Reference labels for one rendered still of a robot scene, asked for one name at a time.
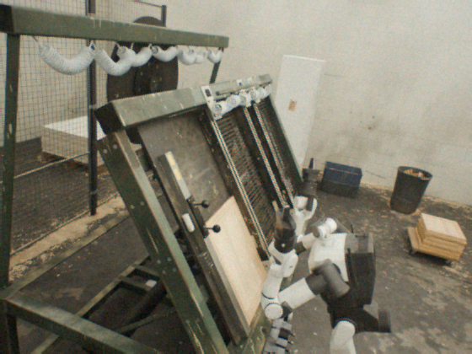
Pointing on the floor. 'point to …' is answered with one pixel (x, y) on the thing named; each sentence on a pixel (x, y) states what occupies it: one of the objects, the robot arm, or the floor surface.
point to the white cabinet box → (298, 99)
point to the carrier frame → (60, 319)
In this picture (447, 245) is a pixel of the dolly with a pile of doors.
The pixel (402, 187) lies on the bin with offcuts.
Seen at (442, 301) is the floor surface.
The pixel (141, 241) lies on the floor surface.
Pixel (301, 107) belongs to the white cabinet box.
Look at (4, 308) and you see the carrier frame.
